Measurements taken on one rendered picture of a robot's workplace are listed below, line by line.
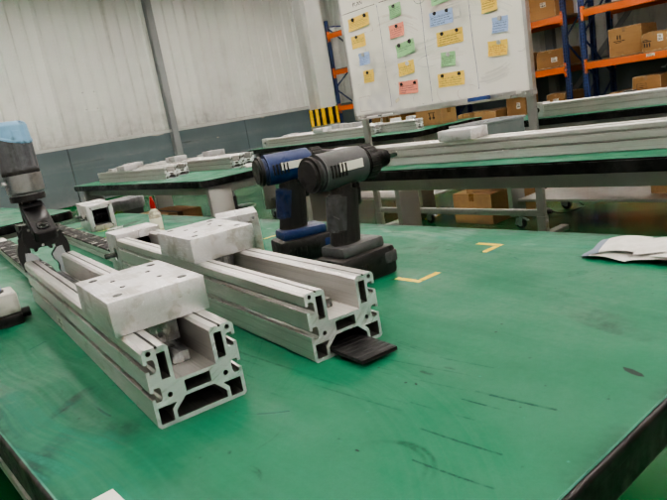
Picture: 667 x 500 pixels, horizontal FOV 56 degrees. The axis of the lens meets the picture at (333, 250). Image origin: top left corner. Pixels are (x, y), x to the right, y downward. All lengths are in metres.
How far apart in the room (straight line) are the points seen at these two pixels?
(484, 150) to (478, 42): 1.61
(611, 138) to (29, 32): 11.73
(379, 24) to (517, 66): 1.12
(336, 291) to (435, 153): 1.84
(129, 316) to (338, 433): 0.27
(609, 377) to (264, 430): 0.33
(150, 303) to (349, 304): 0.24
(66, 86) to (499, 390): 12.65
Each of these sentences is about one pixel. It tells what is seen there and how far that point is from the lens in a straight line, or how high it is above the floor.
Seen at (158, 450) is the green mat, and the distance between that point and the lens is 0.64.
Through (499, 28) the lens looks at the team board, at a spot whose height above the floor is 1.35.
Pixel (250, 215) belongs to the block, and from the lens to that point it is 1.37.
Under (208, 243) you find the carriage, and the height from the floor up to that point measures 0.89.
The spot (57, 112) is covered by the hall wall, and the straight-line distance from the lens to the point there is 12.92.
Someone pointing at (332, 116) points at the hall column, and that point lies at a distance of 9.40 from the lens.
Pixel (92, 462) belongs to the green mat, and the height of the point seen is 0.78.
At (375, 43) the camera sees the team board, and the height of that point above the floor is 1.45.
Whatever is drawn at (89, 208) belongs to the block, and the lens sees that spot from 2.41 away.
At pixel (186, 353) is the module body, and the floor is 0.83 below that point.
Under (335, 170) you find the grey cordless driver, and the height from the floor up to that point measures 0.97.
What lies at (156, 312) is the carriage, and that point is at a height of 0.88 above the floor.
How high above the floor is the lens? 1.06
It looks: 13 degrees down
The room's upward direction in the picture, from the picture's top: 10 degrees counter-clockwise
